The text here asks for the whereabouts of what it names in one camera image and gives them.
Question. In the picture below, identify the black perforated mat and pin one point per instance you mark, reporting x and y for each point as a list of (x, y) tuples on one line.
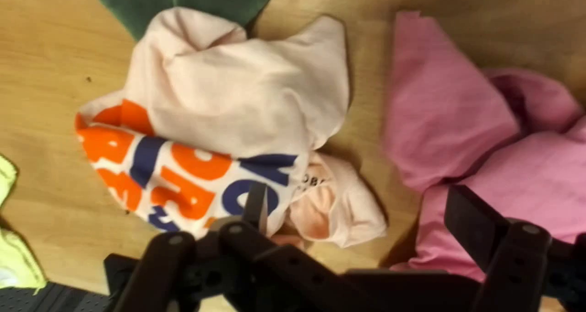
[(50, 298)]

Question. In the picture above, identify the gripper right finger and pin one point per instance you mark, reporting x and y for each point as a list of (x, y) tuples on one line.
[(508, 252)]

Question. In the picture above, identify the white shirt with orange-blue print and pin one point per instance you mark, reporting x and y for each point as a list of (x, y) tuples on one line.
[(229, 120)]

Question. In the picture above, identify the yellow-green cloth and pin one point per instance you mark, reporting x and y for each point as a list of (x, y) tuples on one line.
[(11, 252)]

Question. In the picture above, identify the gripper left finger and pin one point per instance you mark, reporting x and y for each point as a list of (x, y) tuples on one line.
[(238, 266)]

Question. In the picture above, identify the dark green cloth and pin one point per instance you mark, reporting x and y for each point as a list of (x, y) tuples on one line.
[(183, 3)]

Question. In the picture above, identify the pink cloth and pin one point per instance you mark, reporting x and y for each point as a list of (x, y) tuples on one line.
[(462, 133)]

